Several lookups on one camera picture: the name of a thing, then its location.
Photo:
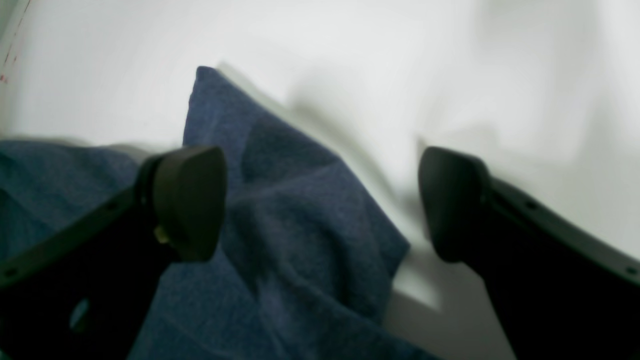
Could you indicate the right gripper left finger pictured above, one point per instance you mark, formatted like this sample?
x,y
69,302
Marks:
x,y
84,294

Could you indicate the dark blue t-shirt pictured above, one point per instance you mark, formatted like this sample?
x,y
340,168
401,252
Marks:
x,y
304,261

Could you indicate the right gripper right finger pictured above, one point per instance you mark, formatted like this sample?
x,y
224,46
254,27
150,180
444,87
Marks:
x,y
559,293

